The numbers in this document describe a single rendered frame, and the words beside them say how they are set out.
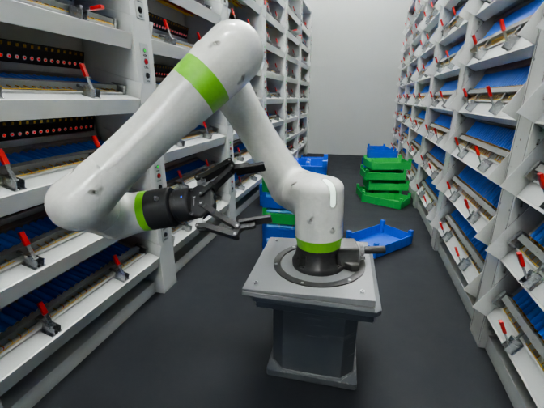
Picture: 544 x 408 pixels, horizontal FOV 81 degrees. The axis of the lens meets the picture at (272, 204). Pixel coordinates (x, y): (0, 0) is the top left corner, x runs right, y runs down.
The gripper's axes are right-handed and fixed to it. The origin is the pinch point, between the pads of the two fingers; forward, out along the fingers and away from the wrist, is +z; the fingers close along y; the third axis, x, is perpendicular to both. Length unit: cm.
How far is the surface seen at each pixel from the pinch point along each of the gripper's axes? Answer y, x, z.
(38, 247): 1, -9, -61
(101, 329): 18, -40, -60
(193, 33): -121, -40, -29
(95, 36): -50, 11, -39
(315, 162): -55, -77, 22
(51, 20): -42, 22, -42
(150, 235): -15, -46, -48
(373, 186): -78, -157, 71
